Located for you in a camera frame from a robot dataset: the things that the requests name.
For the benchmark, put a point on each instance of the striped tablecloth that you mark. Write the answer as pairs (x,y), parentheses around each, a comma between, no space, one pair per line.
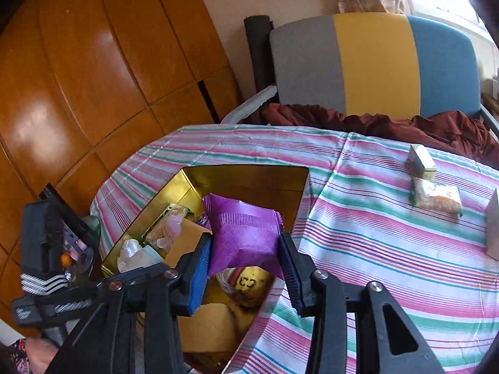
(370,241)

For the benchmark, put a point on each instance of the round yellow printed packet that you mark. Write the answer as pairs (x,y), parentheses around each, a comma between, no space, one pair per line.
(249,282)

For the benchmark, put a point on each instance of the gold metal tin box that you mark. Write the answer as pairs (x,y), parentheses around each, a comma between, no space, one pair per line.
(249,181)

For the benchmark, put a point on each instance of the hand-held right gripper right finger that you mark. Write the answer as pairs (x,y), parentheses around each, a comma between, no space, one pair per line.
(290,276)

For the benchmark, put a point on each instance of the maroon cloth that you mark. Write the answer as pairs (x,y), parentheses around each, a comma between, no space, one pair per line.
(429,124)

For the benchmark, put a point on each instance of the crumpled white plastic bag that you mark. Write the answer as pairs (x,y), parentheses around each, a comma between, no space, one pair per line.
(132,255)

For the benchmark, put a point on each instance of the clear snack packet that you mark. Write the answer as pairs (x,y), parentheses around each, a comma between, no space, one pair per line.
(171,216)

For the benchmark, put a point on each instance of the purple snack packet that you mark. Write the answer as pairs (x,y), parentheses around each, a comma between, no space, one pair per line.
(241,241)
(203,223)

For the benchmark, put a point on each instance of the wooden cabinet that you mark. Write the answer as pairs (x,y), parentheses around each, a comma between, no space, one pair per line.
(97,66)

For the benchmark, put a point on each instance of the white carton box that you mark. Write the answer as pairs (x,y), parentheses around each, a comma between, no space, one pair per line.
(493,226)

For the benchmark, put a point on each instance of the grey yellow blue chair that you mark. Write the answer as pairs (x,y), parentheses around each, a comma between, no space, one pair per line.
(370,62)

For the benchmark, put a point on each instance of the person's floral clothing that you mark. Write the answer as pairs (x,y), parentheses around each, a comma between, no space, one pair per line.
(13,358)

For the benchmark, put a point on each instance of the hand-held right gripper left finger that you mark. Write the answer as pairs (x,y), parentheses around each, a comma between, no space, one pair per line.
(197,280)

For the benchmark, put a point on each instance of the person's left hand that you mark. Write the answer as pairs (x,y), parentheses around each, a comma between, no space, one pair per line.
(37,354)

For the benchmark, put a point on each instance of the small green white box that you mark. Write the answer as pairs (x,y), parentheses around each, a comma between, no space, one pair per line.
(421,159)

